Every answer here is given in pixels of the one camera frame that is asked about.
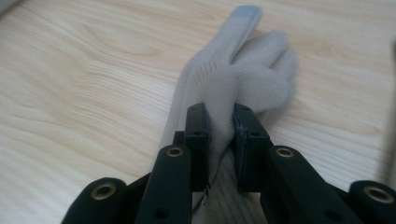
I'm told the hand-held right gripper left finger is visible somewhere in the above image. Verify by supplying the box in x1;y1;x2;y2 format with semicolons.
134;102;210;224

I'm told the plain beige knit glove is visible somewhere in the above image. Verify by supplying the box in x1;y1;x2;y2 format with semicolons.
158;4;299;224

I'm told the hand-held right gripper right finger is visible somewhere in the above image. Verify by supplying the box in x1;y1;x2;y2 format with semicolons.
233;103;364;224

